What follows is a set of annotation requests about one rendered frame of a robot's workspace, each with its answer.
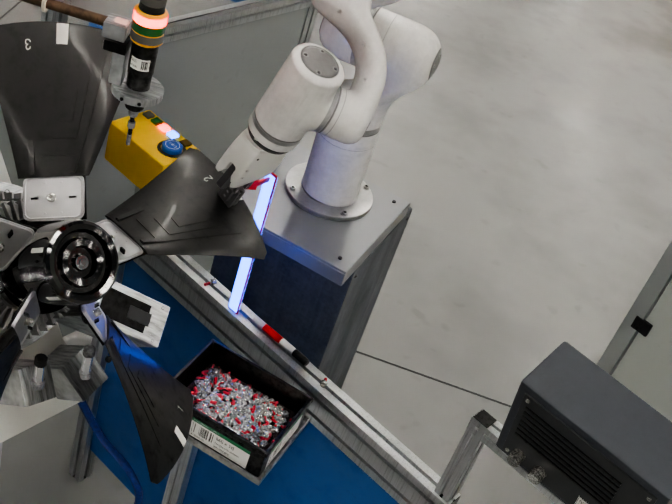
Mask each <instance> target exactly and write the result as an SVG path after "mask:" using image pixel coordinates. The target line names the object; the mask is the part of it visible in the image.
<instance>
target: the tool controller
mask: <svg viewBox="0 0 672 504"><path fill-rule="evenodd" d="M496 445H497V447H498V448H499V449H500V450H502V451H503V452H504V453H505V454H506V455H508V456H507V461H508V463H509V464H510V465H511V466H513V467H518V466H521V467H522V468H523V469H524V470H525V471H527V472H528V474H527V477H528V479H529V481H530V482H531V483H533V484H535V485H538V484H539V483H541V484H542V485H543V486H544V487H546V488H547V489H548V490H549V491H550V492H552V493H553V494H554V495H555V496H556V497H557V498H559V499H560V500H561V501H562V502H563V503H565V504H672V422H671V421H670V420H668V419H667V418H666V417H664V416H663V415H662V414H660V413H659V412H658V411H657V410H655V409H654V408H653V407H651V406H650V405H649V404H647V403H646V402H645V401H643V400H642V399H641V398H640V397H638V396H637V395H636V394H634V393H633V392H632V391H630V390H629V389H628V388H626V387H625V386H624V385H623V384H621V383H620V382H619V381H617V380H616V379H615V378H613V377H612V376H611V375H609V374H608V373H607V372H606V371H604V370H603V369H602V368H600V367H599V366H598V365H596V364H595V363H594V362H592V361H591V360H590V359H589V358H587V357H586V356H585V355H583V354H582V353H581V352H579V351H578V350H577V349H575V348H574V347H573V346H572V345H570V344H569V343H568V342H565V341H564V342H562V343H561V344H560V345H559V346H558V347H557V348H556V349H554V350H553V351H552V352H551V353H550V354H549V355H548V356H547V357H546V358H545V359H544V360H543V361H542V362H541V363H540V364H538V365H537V366H536V367H535V368H534V369H533V370H532V371H531V372H530V373H529V374H528V375H527V376H526V377H525V378H523V379H522V381H521V383H520V386H519V388H518V391H517V393H516V396H515V398H514V401H513V403H512V406H511V408H510V411H509V413H508V415H507V418H506V420H505V423H504V425H503V428H502V430H501V433H500V435H499V438H498V440H497V443H496Z"/></svg>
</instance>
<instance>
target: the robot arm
mask: <svg viewBox="0 0 672 504"><path fill-rule="evenodd" d="M398 1H400V0H311V3H312V5H313V6H314V8H315V9H316V10H317V11H318V12H319V13H320V14H321V15H322V16H323V19H322V22H321V25H320V27H319V37H320V41H321V43H322V45H323V47H322V46H320V45H317V44H314V43H301V44H299V45H297V46H296V47H295V48H294V49H293V50H292V52H291V53H290V55H289V56H288V58H287V59H286V61H285V62H284V64H283V66H282V67H281V69H280V70H279V72H278V73H277V75H276V76H275V78H274V79H273V81H272V82H271V84H270V86H269V87H268V89H267V90H266V92H265V93H264V95H263V96H262V98H261V99H260V101H259V103H258V104H257V106H256V107H255V109H254V110H253V112H252V113H251V115H250V117H249V122H248V123H249V124H248V128H247V129H245V130H244V131H243V132H242V133H241V134H240V135H239V136H238V137H237V138H236V139H235V140H234V142H233V143H232V144H231V145H230V147H229V148H228V149H227V150H226V152H225V153H224V154H223V156H222V157H221V159H220V160H219V161H218V163H217V165H216V169H217V171H221V170H224V169H226V168H227V170H226V172H225V173H224V174H223V175H222V176H221V177H220V179H219V180H218V181H217V182H216V184H217V185H218V186H219V188H220V190H219V192H218V195H219V196H220V197H221V199H222V200H223V201H224V203H225V204H226V205H227V207H231V206H232V205H236V204H237V203H238V201H239V200H240V198H241V197H242V196H243V194H244V193H245V190H246V189H248V188H249V187H250V186H251V185H252V184H253V183H254V181H256V180H258V179H261V178H263V177H265V176H267V175H269V174H271V173H272V172H274V170H275V169H276V168H277V167H278V166H279V164H280V163H281V161H282V160H283V158H284V157H285V155H286V154H287V152H289V151H292V150H293V149H295V147H296V146H297V145H298V144H299V143H300V142H301V139H302V138H303V136H304V135H305V134H306V132H308V131H315V132H316V136H315V139H314V142H313V146H312V149H311V152H310V156H309V159H308V162H306V163H302V164H298V165H296V166H294V167H293V168H291V169H290V170H289V171H288V173H287V175H286V178H285V181H284V186H285V190H286V192H287V194H288V196H289V197H290V199H291V200H292V201H293V202H294V203H295V204H296V205H297V206H299V207H300V208H302V209H303V210H305V211H307V212H308V213H310V214H313V215H315V216H317V217H321V218H324V219H328V220H333V221H351V220H356V219H359V218H361V217H363V216H365V215H366V214H367V213H368V212H369V210H370V209H371V206H372V203H373V195H372V192H371V190H370V188H369V186H368V185H367V184H366V183H365V182H364V181H363V178H364V175H365V172H366V169H367V166H368V164H369V161H370V158H371V155H372V152H373V149H374V146H375V143H376V140H377V137H378V135H379V132H380V128H381V126H382V123H383V120H384V117H385V115H386V113H387V111H388V109H389V107H390V106H391V105H392V103H393V102H395V101H396V100H397V99H399V98H400V97H402V96H404V95H406V94H408V93H410V92H412V91H414V90H416V89H417V88H419V87H420V86H422V85H423V84H424V83H426V82H427V81H428V80H429V79H430V78H431V77H432V76H433V75H434V73H435V71H436V69H437V68H438V66H439V63H440V59H441V56H442V53H441V44H440V41H439V39H438V37H437V35H436V34H435V33H434V32H433V31H432V30H430V29H429V28H427V27H426V26H424V25H422V24H420V23H418V22H416V21H413V20H411V19H409V18H406V17H404V16H401V15H399V14H397V13H394V12H392V11H389V10H387V9H385V8H382V6H386V5H390V4H393V3H396V2H398ZM338 59H339V60H342V61H344V62H346V63H348V64H351V65H353V66H355V75H354V78H352V79H344V70H343V67H342V65H341V63H340V61H339V60H338ZM244 189H245V190H244Z"/></svg>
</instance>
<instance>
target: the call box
mask: <svg viewBox="0 0 672 504"><path fill-rule="evenodd" d="M147 111H151V110H147ZM151 112H152V111H151ZM152 113H153V112H152ZM142 114H143V112H140V113H138V115H137V117H136V118H135V121H136V123H135V128H134V129H133V131H132V137H131V142H130V145H126V138H127V133H128V127H127V124H128V120H129V119H130V116H127V117H124V118H121V119H117V120H114V121H112V123H111V125H110V128H109V133H108V139H107V146H106V152H105V159H106V160H107V161H108V162H109V163H111V164H112V165H113V166H114V167H115V168H116V169H117V170H119V171H120V172H121V173H122V174H123V175H124V176H126V177H127V178H128V179H129V180H130V181H131V182H132V183H134V184H135V185H136V186H137V187H138V188H139V189H142V188H143V187H144V186H145V185H147V184H148V183H149V182H150V181H151V180H153V179H154V178H155V177H156V176H158V175H159V174H160V173H161V172H162V171H163V170H165V169H166V168H167V167H168V166H169V165H171V164H172V163H173V162H174V161H175V160H176V159H177V158H179V157H180V156H181V155H182V154H183V153H184V152H185V151H186V150H187V149H189V148H194V149H197V148H196V147H195V146H194V145H191V146H189V147H186V148H185V147H184V146H183V150H182V153H181V154H179V155H170V154H167V153H165V152H164V151H163V150H162V149H161V146H162V142H163V141H165V140H167V139H171V138H170V137H169V136H168V135H166V133H167V132H169V131H167V132H163V131H161V130H160V129H159V128H158V126H159V125H157V126H155V125H154V124H153V123H152V122H151V121H150V120H151V119H153V118H151V119H147V118H146V117H144V116H143V115H142ZM153 114H154V113H153ZM154 115H155V117H154V118H156V117H158V116H157V115H156V114H154ZM158 118H159V117H158ZM159 119H161V118H159ZM161 120H162V119H161ZM162 121H163V120H162ZM163 124H167V123H165V122H164V121H163ZM167 125H168V124H167ZM168 126H169V125H168ZM169 127H170V126H169ZM170 128H171V130H170V131H172V130H174V129H173V128H172V127H170ZM174 131H175V130H174ZM175 132H176V131H175ZM176 133H178V132H176ZM178 134H179V133H178ZM174 139H175V140H177V141H181V140H184V139H185V138H184V137H183V136H181V135H180V134H179V137H177V138H174Z"/></svg>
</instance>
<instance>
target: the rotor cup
mask: <svg viewBox="0 0 672 504"><path fill-rule="evenodd" d="M17 222H20V223H22V224H25V225H28V226H31V227H34V228H36V229H37V231H36V232H35V235H34V237H33V238H32V239H31V240H30V241H29V243H28V244H27V245H26V246H25V247H24V249H23V250H22V251H21V252H20V253H19V254H18V256H17V257H16V258H15V259H14V260H13V262H12V263H11V264H10V265H9V266H8V267H7V269H5V270H3V271H0V295H1V296H2V297H3V298H4V300H5V301H6V302H7V303H8V304H10V305H11V306H12V307H14V308H15V309H18V308H19V306H20V304H21V303H22V301H23V299H24V298H25V296H26V295H27V293H28V291H29V290H30V288H33V290H34V291H35V292H36V295H37V299H38V303H39V307H40V314H49V313H53V312H56V311H58V310H60V309H62V308H64V307H65V306H66V305H87V304H91V303H94V302H96V301H98V300H99V299H101V298H102V297H104V296H105V295H106V294H107V293H108V292H109V291H110V289H111V288H112V286H113V284H114V282H115V280H116V277H117V273H118V266H119V260H118V253H117V249H116V246H115V244H114V242H113V240H112V238H111V237H110V235H109V234H108V233H107V232H106V231H105V230H104V229H103V228H102V227H100V226H99V225H97V224H95V223H93V222H90V221H86V220H70V221H44V222H26V220H25V219H24V218H21V219H19V220H17ZM41 247H44V248H43V252H42V253H31V250H32V248H41ZM79 255H85V256H86V257H87V258H88V260H89V265H88V267H87V268H86V269H84V270H80V269H78V268H77V266H76V263H75V261H76V258H77V257H78V256H79ZM46 297H58V298H59V299H61V300H48V299H47V298H46Z"/></svg>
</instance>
